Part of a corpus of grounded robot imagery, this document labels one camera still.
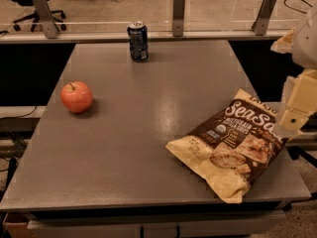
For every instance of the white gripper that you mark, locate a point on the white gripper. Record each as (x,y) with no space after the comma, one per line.
(306,45)

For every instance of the brown sea salt chip bag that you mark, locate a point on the brown sea salt chip bag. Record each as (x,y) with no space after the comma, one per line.
(233,148)

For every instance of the dark blue soda can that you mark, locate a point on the dark blue soda can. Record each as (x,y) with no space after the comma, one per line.
(138,41)

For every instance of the red apple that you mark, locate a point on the red apple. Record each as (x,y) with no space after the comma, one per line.
(76,96)

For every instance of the glass railing panel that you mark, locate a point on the glass railing panel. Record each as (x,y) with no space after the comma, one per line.
(200,15)

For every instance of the cardboard box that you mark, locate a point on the cardboard box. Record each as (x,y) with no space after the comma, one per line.
(17,225)

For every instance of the right metal glass bracket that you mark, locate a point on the right metal glass bracket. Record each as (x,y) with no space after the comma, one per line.
(261,22)

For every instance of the metal glass bracket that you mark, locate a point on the metal glass bracket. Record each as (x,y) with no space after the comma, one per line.
(46,18)
(261,22)
(178,9)

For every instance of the middle metal glass bracket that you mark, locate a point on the middle metal glass bracket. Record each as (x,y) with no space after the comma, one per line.
(178,9)

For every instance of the left metal glass bracket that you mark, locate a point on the left metal glass bracket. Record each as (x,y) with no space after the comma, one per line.
(46,18)

